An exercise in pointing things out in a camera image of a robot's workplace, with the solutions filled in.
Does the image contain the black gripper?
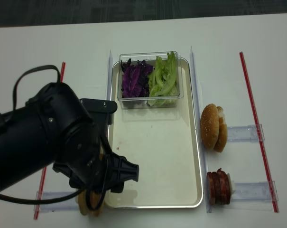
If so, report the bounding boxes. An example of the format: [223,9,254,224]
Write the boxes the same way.
[53,134,139,193]

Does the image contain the bun half pale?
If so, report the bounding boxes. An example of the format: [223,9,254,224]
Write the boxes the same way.
[78,190,90,216]

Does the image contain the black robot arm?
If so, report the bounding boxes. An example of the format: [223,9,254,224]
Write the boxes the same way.
[0,83,139,193]

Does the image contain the stack of meat patties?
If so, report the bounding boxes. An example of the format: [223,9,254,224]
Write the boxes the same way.
[207,168,231,206]

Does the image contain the green lettuce leaves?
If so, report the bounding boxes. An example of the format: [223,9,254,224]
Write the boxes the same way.
[147,51,178,107]

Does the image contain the white pusher block meat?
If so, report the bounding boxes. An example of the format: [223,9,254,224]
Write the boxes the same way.
[227,173,236,196]

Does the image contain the metal serving tray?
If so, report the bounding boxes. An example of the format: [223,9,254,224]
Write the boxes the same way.
[105,58,203,209]

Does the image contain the purple cabbage leaves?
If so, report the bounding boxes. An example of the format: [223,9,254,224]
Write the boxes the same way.
[120,58,153,98]

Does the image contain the clear plastic salad container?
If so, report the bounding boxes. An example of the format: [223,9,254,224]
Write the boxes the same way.
[117,51,183,109]

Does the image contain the sesame top bun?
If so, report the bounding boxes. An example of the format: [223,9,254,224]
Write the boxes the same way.
[200,104,219,149]

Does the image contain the right clear acrylic divider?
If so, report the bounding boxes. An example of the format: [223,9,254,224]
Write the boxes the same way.
[190,46,213,213]

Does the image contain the rear top bun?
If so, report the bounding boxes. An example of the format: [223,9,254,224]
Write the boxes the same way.
[214,106,228,152]

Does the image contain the left red tape strip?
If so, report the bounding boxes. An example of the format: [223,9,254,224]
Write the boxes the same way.
[33,62,66,220]

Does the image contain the red tape strip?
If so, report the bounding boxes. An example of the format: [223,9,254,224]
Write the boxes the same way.
[33,62,66,220]
[239,52,279,213]

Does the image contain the right red tape strip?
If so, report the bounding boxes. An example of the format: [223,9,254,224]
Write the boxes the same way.
[239,52,279,213]

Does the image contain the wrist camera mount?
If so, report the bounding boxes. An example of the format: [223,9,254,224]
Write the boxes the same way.
[80,98,118,128]

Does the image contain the left lower clear rail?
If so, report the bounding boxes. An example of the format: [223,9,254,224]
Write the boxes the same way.
[33,190,80,212]

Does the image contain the clear rail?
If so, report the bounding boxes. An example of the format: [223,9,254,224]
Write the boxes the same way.
[33,190,80,212]
[227,124,265,143]
[231,181,278,202]

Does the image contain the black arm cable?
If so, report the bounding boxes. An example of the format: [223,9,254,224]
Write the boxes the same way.
[0,65,111,211]

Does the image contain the right upper clear rail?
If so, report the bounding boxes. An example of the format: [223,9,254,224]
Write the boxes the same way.
[227,124,265,143]

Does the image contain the right lower clear rail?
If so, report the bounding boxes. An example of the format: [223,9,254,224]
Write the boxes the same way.
[231,181,278,202]

